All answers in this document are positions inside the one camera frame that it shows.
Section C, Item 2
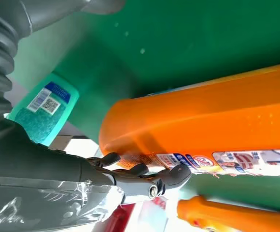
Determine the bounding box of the teal bottle with barcode label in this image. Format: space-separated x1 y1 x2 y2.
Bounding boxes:
6 72 80 147

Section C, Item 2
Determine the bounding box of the white plastic bottle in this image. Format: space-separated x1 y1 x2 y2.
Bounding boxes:
98 196 171 232

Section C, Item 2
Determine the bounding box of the green table mat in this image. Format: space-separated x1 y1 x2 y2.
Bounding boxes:
8 0 280 215

